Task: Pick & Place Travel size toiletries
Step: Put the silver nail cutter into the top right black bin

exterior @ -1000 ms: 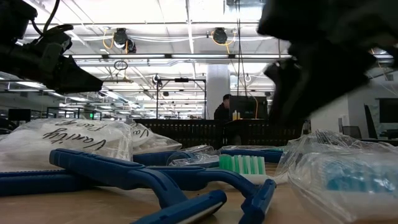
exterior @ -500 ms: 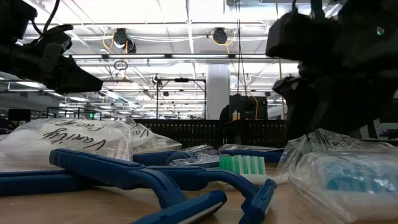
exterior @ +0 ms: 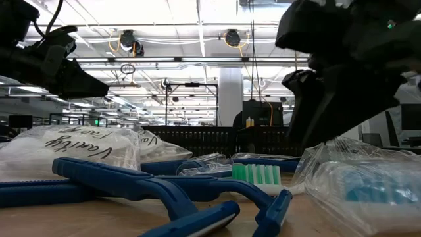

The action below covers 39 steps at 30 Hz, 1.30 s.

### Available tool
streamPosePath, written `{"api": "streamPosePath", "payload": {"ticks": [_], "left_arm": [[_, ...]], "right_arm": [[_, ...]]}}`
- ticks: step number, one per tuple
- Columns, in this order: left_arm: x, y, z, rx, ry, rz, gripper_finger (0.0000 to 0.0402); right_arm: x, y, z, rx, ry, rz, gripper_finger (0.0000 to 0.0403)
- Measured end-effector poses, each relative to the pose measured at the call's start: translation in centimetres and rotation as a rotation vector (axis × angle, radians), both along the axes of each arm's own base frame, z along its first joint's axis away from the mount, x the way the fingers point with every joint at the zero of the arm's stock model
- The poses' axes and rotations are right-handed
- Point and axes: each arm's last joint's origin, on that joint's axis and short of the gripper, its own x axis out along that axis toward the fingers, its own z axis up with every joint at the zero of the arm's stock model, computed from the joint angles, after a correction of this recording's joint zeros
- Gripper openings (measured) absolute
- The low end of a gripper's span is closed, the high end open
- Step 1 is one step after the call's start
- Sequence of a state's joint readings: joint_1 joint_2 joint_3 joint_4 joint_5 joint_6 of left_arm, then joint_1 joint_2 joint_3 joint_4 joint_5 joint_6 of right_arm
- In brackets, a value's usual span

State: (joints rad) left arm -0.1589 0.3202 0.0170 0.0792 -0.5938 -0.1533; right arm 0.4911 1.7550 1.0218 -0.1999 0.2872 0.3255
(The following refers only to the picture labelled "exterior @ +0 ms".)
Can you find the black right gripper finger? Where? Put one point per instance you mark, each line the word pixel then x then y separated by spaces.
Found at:
pixel 361 98
pixel 306 98

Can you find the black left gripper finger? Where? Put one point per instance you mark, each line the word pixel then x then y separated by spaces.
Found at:
pixel 79 85

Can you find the green and white toothbrush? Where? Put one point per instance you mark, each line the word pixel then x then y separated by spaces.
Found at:
pixel 256 174

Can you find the grey mesh chair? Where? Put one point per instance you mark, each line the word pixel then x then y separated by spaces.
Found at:
pixel 372 140

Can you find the black plastic mesh basket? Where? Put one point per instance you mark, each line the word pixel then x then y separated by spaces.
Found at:
pixel 269 138
pixel 197 138

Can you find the small black background monitor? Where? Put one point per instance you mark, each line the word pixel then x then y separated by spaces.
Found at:
pixel 20 121

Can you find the yellow bottle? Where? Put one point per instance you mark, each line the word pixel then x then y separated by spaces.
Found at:
pixel 252 123
pixel 247 122

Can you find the white building pillar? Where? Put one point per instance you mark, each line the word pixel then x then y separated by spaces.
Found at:
pixel 230 95

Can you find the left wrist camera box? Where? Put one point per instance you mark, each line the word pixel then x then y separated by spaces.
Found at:
pixel 62 37

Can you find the black wall monitor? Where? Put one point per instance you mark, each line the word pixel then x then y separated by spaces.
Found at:
pixel 411 116

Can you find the black background rig frame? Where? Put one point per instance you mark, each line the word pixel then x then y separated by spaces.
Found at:
pixel 192 84

